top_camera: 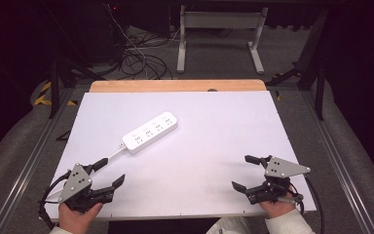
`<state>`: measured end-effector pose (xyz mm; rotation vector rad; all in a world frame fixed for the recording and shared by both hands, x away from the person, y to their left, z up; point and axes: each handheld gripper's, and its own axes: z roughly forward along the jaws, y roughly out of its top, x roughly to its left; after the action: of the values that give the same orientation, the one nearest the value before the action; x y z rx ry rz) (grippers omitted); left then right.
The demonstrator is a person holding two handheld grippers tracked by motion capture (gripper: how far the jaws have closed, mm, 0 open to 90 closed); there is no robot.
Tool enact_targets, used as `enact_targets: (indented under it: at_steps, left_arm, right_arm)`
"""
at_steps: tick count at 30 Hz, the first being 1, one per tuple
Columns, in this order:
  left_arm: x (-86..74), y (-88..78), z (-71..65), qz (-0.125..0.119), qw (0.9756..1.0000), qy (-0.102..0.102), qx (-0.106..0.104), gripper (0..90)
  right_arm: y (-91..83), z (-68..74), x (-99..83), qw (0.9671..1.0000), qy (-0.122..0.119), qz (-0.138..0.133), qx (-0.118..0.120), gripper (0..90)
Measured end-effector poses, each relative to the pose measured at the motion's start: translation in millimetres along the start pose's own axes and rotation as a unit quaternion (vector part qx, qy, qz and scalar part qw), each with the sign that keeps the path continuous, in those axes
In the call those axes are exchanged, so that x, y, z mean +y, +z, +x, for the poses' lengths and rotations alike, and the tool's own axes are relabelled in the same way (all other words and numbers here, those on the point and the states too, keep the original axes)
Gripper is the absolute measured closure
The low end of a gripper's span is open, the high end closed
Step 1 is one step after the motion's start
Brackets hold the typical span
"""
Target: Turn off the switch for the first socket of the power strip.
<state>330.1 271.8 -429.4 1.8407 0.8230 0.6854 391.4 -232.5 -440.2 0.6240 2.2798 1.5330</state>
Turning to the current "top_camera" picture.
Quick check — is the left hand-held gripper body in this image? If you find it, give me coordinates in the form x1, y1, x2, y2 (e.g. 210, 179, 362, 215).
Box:
57, 163, 115, 214

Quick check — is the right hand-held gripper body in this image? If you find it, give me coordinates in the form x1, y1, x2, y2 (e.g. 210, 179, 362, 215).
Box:
244, 156, 312, 206

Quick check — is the white power strip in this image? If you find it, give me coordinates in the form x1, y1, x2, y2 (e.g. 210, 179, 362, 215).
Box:
122, 110, 179, 155

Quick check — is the person's left hand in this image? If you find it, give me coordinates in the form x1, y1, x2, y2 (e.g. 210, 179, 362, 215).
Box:
57, 201, 104, 234

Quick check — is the person's right hand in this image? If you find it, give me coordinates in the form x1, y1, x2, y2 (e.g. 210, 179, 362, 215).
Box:
258, 192, 298, 219

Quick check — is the person's leg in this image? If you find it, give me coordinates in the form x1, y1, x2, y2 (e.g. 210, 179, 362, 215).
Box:
206, 215, 252, 234

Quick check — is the black metal stand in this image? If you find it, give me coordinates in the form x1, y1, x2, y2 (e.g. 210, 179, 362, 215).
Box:
266, 9, 329, 121
47, 59, 106, 120

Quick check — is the yellow black striped tape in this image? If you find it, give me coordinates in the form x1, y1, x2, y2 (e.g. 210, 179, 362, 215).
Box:
33, 81, 78, 107

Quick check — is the dark equipment cabinet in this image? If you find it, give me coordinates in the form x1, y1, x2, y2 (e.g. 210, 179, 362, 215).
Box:
77, 1, 128, 64

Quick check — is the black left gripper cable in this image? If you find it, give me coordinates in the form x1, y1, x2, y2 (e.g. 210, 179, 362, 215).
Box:
38, 170, 72, 230

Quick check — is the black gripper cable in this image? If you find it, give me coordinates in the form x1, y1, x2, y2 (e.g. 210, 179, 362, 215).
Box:
38, 170, 72, 230
303, 175, 325, 234

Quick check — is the small black bracket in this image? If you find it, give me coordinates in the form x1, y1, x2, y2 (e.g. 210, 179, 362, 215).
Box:
56, 130, 72, 142

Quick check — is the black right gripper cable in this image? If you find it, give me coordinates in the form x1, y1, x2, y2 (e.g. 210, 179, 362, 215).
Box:
303, 175, 325, 234

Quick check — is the aluminium floor rail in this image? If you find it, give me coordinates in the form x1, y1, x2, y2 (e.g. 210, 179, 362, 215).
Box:
300, 91, 374, 234
0, 87, 76, 234

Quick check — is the tangle of floor cables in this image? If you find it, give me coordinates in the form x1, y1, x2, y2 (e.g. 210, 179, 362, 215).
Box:
105, 3, 189, 81

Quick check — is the white metal table frame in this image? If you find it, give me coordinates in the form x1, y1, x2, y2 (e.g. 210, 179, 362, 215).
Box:
176, 4, 269, 75

